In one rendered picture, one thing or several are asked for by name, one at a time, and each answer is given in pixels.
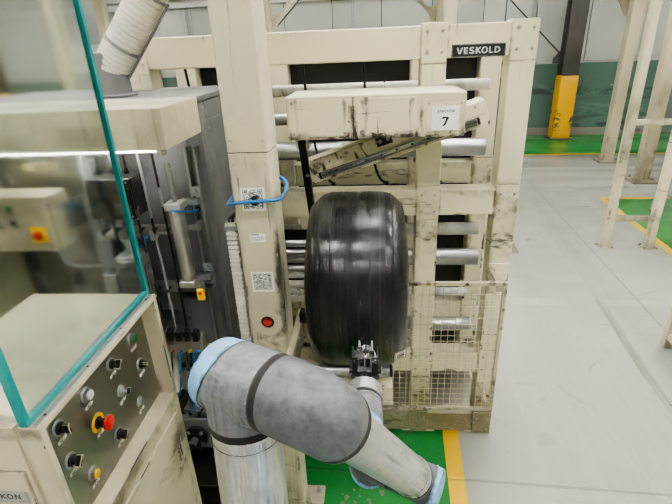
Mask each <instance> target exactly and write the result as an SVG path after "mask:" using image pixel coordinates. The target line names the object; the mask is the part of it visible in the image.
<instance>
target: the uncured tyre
mask: <svg viewBox="0 0 672 504"><path fill-rule="evenodd" d="M304 297H305V312H306V322H307V331H308V338H309V343H310V347H311V350H312V351H313V352H314V353H315V354H316V355H317V356H318V357H319V358H320V359H321V360H322V361H323V362H324V363H327V364H330V365H339V366H349V363H350V361H351V360H352V346H354V350H356V347H358V342H359V340H360V344H361V346H363V345H369V346H370V347H371V340H372V341H373V350H375V353H376V356H377V347H378V360H380V361H381V364H382V366H385V365H389V364H392V363H393V362H395V361H394V357H395V353H398V352H400V351H403V350H404V349H405V343H406V336H407V328H408V309H409V265H408V241H407V228H406V221H405V215H404V210H403V205H402V203H401V202H400V201H399V200H398V199H397V198H396V197H394V196H393V195H392V194H391V193H388V192H384V191H348V192H330V193H327V194H324V195H323V196H322V197H321V198H320V199H319V200H318V201H316V202H315V203H314V204H313V205H312V207H311V210H310V214H309V219H308V226H307V235H306V244H305V259H304Z"/></svg>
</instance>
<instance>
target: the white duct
mask: <svg viewBox="0 0 672 504"><path fill-rule="evenodd" d="M165 3H166V4H168V0H122V1H121V3H120V6H119V7H118V9H117V11H116V13H115V15H114V17H113V20H112V21H111V24H110V25H109V27H108V29H107V31H106V32H105V33H104V38H103V39H102V42H101V43H100V46H99V47H98V50H97V51H96V52H100V53H102V55H103V58H104V59H102V63H103V64H104V65H102V66H101V67H102V70H105V72H109V73H113V74H118V75H120V74H124V75H128V74H130V72H131V70H132V68H133V66H134V64H135V63H136V61H137V59H136V57H137V56H138V55H140V53H141V51H142V49H143V48H144V45H145V44H146V42H147V40H148V38H149V36H150V34H151V32H152V31H153V29H154V27H155V25H156V23H157V21H158V19H159V17H160V15H161V14H162V12H163V10H164V8H165V7H164V5H165ZM119 73H120V74H119Z"/></svg>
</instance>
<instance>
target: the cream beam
mask: <svg viewBox="0 0 672 504"><path fill-rule="evenodd" d="M285 101H286V114H287V126H288V139H289V140H290V141H291V140H329V139H353V138H354V139H366V138H404V137H441V136H464V131H465V117H466V103H467V91H465V90H463V89H461V88H459V87H457V86H455V85H446V86H418V87H390V88H361V89H333V90H305V91H295V92H294V93H292V94H291V95H289V96H288V97H286V98H285ZM449 105H460V112H459V128H458V130H434V131H431V126H432V106H449Z"/></svg>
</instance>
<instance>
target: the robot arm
mask: <svg viewBox="0 0 672 504"><path fill-rule="evenodd" d="M381 367H382V364H381V361H380V360H378V347H377V356H376V353H375V350H373V341H372V340H371V347H370V346H369V345H363V346H361V344H360V340H359V342H358V347H356V350H354V346H352V360H351V361H350V363H349V368H350V370H349V373H352V374H351V378H352V379H353V380H352V381H351V382H350V383H348V382H346V381H345V380H343V379H341V378H340V377H338V376H336V375H334V374H333V373H331V372H329V371H327V370H325V369H323V368H321V367H319V366H317V365H315V364H313V363H311V362H308V361H306V360H303V359H301V358H298V357H295V356H292V355H288V354H285V353H282V352H279V351H276V350H273V349H270V348H267V347H264V346H261V345H258V344H255V343H252V342H251V341H249V340H247V339H237V338H234V337H225V338H221V339H218V340H216V341H214V342H213V343H211V344H210V345H209V346H208V347H206V348H205V349H204V350H203V351H202V353H201V354H200V355H199V356H198V359H197V361H196V362H195V363H194V365H193V367H192V369H191V372H190V375H189V379H188V393H189V396H190V398H191V400H192V401H193V402H194V403H195V404H196V405H197V406H198V407H201V408H205V409H206V412H207V418H208V425H209V432H210V435H211V436H212V441H213V448H214V455H215V463H216V470H217V477H218V484H219V492H220V499H221V504H289V503H288V491H287V479H286V467H285V455H284V444H285V445H287V446H289V447H291V448H293V449H295V450H297V451H300V452H302V453H304V454H306V455H308V456H310V457H312V458H314V459H316V460H318V461H320V462H323V463H326V464H340V463H344V462H345V463H347V464H348V465H349V469H350V472H351V475H352V478H353V480H354V481H355V482H356V483H357V484H358V485H359V486H361V487H363V488H365V489H376V488H378V487H382V488H385V489H387V490H389V491H392V492H394V493H396V494H398V495H400V496H403V497H405V498H407V499H409V500H411V501H413V502H416V503H418V504H438V503H439V501H440V498H441V495H442V492H443V488H444V484H445V478H446V472H445V470H444V469H443V468H441V467H439V465H434V464H432V463H429V462H427V461H426V460H425V459H424V458H422V457H421V456H419V455H417V454H416V453H415V452H414V451H412V450H411V449H410V448H409V447H408V446H407V445H405V444H404V443H403V442H402V441H401V440H400V439H398V438H397V437H396V436H395V435H394V434H393V433H391V432H390V431H389V430H388V429H387V428H386V427H384V426H383V405H382V402H383V397H382V387H381V384H380V383H379V382H378V381H377V379H379V375H378V374H381Z"/></svg>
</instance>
